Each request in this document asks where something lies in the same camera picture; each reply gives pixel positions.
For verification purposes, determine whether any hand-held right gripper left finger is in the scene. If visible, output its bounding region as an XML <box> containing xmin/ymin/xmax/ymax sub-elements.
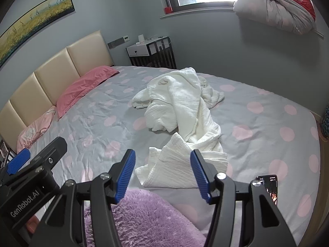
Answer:
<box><xmin>26</xmin><ymin>149</ymin><xmax>137</xmax><ymax>247</ymax></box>

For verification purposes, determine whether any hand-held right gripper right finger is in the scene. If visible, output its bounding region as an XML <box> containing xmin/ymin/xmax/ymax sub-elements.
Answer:
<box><xmin>190</xmin><ymin>149</ymin><xmax>300</xmax><ymax>247</ymax></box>

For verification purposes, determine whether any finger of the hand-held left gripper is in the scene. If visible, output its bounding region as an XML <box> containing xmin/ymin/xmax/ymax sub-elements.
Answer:
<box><xmin>5</xmin><ymin>137</ymin><xmax>68</xmax><ymax>184</ymax></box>
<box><xmin>5</xmin><ymin>148</ymin><xmax>32</xmax><ymax>177</ymax></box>

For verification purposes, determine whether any white textured garment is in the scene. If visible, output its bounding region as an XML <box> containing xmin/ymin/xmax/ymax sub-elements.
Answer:
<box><xmin>132</xmin><ymin>67</ymin><xmax>229</xmax><ymax>189</ymax></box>

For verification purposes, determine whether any person's left hand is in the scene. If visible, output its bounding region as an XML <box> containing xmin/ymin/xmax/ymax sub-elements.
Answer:
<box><xmin>26</xmin><ymin>217</ymin><xmax>43</xmax><ymax>234</ymax></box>

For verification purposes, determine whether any light pink printed pillow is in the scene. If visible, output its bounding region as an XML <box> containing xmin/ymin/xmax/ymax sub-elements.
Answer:
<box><xmin>17</xmin><ymin>105</ymin><xmax>57</xmax><ymax>153</ymax></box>

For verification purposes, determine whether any purple fleece robe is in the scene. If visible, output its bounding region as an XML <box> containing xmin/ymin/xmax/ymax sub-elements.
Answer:
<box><xmin>83</xmin><ymin>188</ymin><xmax>206</xmax><ymax>247</ymax></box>

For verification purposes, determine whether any grey polka dot bed sheet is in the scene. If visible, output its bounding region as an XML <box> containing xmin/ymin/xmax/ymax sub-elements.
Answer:
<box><xmin>15</xmin><ymin>65</ymin><xmax>322</xmax><ymax>247</ymax></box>

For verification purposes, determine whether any beige padded headboard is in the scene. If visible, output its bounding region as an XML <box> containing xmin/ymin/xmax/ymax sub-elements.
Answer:
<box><xmin>0</xmin><ymin>30</ymin><xmax>114</xmax><ymax>150</ymax></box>

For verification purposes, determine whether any black smartphone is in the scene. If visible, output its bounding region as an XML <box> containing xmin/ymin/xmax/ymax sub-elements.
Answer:
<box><xmin>250</xmin><ymin>174</ymin><xmax>279</xmax><ymax>206</ymax></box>

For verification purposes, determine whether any teal woven basket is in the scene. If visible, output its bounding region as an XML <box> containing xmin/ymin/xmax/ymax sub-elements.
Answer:
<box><xmin>319</xmin><ymin>105</ymin><xmax>329</xmax><ymax>142</ymax></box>

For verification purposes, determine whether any grey duvet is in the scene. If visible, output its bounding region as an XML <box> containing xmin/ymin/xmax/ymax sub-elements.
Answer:
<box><xmin>233</xmin><ymin>0</ymin><xmax>317</xmax><ymax>35</ymax></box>

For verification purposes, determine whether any red cloth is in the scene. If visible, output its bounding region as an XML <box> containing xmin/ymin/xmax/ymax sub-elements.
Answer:
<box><xmin>298</xmin><ymin>0</ymin><xmax>316</xmax><ymax>21</ymax></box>

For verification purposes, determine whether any dark wall switch panel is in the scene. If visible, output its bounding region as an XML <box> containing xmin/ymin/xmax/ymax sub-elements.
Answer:
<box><xmin>107</xmin><ymin>38</ymin><xmax>123</xmax><ymax>49</ymax></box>

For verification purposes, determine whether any yellow field wall painting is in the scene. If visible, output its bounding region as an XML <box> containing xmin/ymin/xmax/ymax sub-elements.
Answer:
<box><xmin>0</xmin><ymin>0</ymin><xmax>77</xmax><ymax>67</ymax></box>

